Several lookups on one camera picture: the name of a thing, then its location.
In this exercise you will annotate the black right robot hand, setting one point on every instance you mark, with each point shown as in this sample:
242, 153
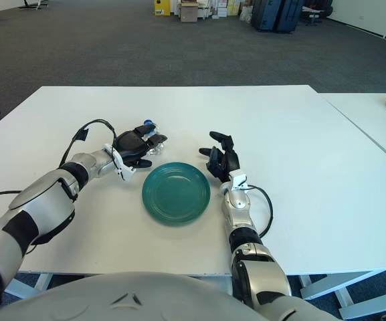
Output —
227, 162

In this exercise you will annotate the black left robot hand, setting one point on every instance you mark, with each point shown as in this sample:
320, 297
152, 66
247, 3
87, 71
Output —
129, 142

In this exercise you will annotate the chair base with casters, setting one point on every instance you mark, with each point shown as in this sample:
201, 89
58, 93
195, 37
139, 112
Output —
33, 4

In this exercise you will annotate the brown cardboard box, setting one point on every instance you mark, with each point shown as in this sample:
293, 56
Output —
188, 13

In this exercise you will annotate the white plastic bag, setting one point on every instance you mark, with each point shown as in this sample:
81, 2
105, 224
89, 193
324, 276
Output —
245, 14

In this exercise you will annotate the blue suitcase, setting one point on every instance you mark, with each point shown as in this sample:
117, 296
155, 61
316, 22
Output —
264, 15

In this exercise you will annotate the black chair at desk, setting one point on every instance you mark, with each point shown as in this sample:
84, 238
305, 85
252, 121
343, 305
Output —
314, 12

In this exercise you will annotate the dark navy suitcase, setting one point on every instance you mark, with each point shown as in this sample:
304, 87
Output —
289, 15

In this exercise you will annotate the clear bottle with blue cap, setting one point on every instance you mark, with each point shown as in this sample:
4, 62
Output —
155, 151

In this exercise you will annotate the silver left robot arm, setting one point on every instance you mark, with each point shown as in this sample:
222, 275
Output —
39, 207

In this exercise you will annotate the grey robot torso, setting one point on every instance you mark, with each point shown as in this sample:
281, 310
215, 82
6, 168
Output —
129, 301

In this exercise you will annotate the green round plate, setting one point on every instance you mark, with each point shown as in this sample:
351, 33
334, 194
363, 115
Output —
176, 194

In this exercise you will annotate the white table frame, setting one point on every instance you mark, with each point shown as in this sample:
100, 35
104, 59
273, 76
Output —
343, 284

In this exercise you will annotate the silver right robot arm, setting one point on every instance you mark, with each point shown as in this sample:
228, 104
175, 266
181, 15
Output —
263, 277

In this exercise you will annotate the stack of white boxes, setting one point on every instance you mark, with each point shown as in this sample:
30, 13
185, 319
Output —
217, 8

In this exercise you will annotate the yellow box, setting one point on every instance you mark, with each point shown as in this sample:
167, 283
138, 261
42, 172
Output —
161, 7

